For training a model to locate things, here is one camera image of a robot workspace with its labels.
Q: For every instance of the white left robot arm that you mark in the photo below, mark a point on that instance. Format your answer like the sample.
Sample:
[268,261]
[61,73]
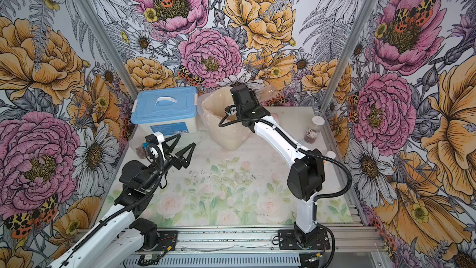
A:
[123,231]

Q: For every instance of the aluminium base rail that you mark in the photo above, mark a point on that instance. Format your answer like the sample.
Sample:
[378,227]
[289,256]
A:
[351,247]

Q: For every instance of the blue lidded storage box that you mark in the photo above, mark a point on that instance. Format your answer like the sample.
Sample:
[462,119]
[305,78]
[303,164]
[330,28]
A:
[169,111]

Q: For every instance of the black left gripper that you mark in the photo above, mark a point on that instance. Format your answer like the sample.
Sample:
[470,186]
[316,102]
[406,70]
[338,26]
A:
[182,160]

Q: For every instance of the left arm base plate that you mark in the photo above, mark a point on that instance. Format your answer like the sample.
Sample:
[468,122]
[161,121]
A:
[159,241]

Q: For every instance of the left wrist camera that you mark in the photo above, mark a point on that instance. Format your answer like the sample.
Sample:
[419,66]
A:
[156,138]

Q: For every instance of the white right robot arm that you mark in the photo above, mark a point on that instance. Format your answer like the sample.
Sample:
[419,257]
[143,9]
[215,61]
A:
[306,175]

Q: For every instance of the small white pill bottle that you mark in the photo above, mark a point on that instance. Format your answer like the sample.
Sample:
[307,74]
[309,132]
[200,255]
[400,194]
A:
[331,154]

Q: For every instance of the clear jar at left edge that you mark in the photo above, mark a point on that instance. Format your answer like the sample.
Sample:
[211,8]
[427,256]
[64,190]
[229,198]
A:
[137,145]

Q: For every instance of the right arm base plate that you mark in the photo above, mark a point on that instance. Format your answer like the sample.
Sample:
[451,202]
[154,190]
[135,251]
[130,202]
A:
[318,239]

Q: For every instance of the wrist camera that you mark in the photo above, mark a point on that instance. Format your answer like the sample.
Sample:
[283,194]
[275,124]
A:
[230,111]
[156,138]

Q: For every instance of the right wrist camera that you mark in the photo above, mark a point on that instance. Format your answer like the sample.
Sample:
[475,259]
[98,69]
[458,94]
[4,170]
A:
[230,111]

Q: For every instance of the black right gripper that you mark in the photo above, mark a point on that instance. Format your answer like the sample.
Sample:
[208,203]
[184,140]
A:
[253,97]

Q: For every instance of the tall jar with white lid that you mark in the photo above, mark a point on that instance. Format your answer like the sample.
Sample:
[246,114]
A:
[314,129]

